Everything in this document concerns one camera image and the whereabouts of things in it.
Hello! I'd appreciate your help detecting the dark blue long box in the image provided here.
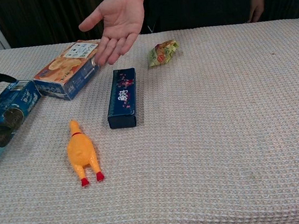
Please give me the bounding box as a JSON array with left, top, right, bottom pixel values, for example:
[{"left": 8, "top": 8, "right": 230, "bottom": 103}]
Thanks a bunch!
[{"left": 101, "top": 67, "right": 142, "bottom": 131}]

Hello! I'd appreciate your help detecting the orange and blue carton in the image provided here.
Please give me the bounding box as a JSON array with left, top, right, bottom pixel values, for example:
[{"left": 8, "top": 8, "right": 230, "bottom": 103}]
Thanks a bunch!
[{"left": 29, "top": 38, "right": 108, "bottom": 105}]

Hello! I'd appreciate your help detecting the person's dark clothing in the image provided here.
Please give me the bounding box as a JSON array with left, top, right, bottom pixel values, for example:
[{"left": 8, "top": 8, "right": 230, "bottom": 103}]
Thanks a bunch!
[{"left": 136, "top": 0, "right": 264, "bottom": 35}]

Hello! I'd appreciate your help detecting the yellow rubber chicken toy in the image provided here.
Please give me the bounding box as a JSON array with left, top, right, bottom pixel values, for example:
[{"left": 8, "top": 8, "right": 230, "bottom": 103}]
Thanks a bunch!
[{"left": 63, "top": 117, "right": 106, "bottom": 189}]

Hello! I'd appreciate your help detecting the person's right hand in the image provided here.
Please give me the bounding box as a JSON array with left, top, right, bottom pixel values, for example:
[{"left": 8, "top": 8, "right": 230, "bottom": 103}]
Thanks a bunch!
[{"left": 75, "top": 0, "right": 152, "bottom": 69}]

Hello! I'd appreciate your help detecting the green snack packet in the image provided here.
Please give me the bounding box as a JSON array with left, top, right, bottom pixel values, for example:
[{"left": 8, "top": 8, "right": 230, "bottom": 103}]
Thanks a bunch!
[{"left": 145, "top": 38, "right": 182, "bottom": 69}]

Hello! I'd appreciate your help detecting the blue cookie box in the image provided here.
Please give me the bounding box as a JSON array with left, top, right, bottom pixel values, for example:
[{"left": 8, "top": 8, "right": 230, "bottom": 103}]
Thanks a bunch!
[{"left": 0, "top": 77, "right": 50, "bottom": 169}]

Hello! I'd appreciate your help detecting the white woven tablecloth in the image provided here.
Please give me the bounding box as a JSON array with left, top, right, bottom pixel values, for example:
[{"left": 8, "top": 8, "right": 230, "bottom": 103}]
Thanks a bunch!
[{"left": 0, "top": 15, "right": 299, "bottom": 224}]

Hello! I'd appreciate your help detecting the person's left hand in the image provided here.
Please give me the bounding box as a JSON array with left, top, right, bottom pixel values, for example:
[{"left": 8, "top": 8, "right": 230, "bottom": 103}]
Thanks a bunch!
[{"left": 244, "top": 0, "right": 268, "bottom": 24}]

